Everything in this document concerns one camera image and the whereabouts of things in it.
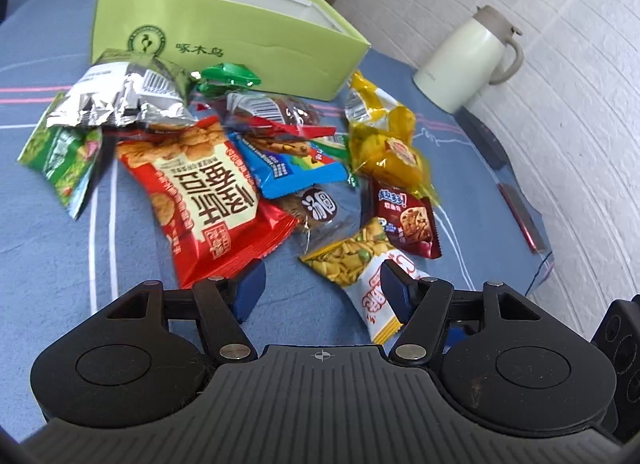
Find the clear round-label brown cake packet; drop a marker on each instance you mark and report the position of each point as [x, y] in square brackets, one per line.
[320, 211]

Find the blue cookie packet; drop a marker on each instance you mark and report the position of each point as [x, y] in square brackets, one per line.
[280, 169]

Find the blue striped tablecloth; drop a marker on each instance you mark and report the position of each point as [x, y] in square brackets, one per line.
[50, 244]

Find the green candy wrapper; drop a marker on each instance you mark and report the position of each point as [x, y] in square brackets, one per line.
[230, 75]

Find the silver foil snack packet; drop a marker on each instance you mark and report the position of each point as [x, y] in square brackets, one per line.
[115, 94]

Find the large red snack packet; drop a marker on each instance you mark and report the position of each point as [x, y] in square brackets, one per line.
[200, 194]

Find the yellow pie snack packet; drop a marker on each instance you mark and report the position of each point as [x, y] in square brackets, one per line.
[372, 104]

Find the dark red cookie packet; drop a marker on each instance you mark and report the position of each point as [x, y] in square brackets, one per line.
[405, 224]

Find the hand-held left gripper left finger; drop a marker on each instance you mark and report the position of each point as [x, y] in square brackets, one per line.
[248, 290]

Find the red phone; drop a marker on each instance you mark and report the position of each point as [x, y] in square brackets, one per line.
[522, 219]

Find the clear barcode brown cake packet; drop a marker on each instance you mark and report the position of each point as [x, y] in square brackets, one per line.
[295, 112]

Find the green pea snack packet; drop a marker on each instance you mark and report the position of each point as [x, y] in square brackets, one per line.
[65, 159]

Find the cream thermos jug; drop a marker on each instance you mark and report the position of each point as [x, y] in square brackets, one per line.
[465, 59]

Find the yellow white bean snack packet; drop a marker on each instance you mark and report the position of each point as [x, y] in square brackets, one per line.
[345, 259]

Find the light green cardboard box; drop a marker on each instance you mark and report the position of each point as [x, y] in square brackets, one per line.
[225, 24]

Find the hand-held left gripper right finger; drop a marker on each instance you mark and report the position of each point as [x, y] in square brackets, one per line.
[395, 290]

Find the yellow clear pastry packet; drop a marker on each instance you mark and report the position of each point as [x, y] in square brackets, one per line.
[395, 159]

